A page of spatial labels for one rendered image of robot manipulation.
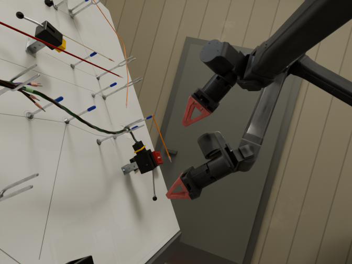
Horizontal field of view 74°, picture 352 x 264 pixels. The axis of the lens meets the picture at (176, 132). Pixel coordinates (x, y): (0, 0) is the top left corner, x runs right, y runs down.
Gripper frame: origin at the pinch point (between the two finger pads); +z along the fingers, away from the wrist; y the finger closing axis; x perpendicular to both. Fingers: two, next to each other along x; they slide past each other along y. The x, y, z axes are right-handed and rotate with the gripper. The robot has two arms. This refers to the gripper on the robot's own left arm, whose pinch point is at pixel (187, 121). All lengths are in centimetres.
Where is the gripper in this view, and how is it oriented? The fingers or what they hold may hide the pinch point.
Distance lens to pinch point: 63.9
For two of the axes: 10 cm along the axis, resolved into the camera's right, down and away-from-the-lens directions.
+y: -2.4, 1.5, -9.6
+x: 7.3, 6.7, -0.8
